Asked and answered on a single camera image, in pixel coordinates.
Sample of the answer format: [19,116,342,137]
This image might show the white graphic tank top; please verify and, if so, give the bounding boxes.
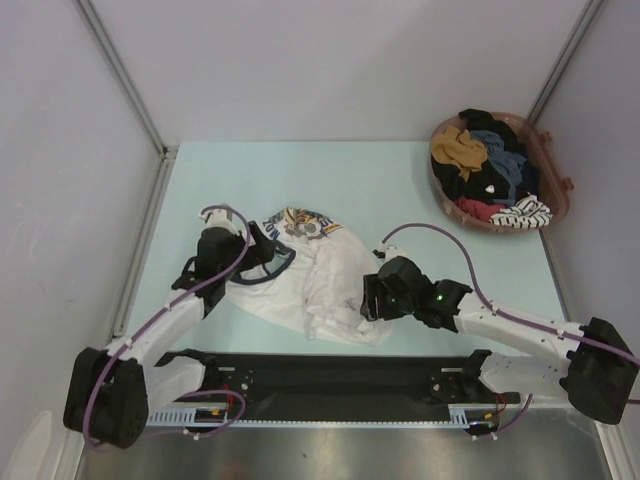
[226,207,392,345]

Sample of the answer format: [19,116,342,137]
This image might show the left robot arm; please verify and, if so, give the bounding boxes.
[63,205,284,449]

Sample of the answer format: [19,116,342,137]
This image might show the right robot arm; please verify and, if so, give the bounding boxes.
[360,247,639,425]

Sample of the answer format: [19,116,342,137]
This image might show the light blue table mat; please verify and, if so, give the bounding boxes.
[127,142,564,332]

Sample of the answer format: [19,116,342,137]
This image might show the red garment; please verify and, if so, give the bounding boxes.
[455,197,504,223]

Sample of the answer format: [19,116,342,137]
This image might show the black garment pile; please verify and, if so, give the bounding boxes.
[431,109,540,207]

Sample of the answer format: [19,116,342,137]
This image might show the mustard yellow garment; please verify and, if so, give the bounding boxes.
[431,126,488,181]

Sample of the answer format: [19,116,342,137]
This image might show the black white striped garment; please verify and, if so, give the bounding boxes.
[489,195,554,229]

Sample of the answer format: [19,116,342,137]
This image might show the pink plastic laundry basket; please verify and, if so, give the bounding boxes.
[427,112,573,234]

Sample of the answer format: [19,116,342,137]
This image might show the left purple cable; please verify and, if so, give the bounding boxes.
[84,203,251,447]

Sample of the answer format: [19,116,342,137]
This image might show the aluminium frame rail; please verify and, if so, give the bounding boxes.
[110,145,179,339]

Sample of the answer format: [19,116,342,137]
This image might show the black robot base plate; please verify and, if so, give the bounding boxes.
[158,349,521,411]

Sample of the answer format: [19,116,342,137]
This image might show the white cable duct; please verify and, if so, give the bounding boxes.
[146,404,498,431]

